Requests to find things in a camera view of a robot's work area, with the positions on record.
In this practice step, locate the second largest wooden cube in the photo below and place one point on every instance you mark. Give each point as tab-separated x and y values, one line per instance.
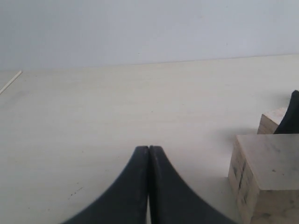
269	121

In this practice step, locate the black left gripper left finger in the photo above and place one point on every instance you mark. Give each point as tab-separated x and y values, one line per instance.
125	201

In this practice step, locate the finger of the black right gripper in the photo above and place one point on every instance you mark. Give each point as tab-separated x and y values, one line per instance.
290	121

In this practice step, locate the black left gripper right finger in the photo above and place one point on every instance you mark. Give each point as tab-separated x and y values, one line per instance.
171	200

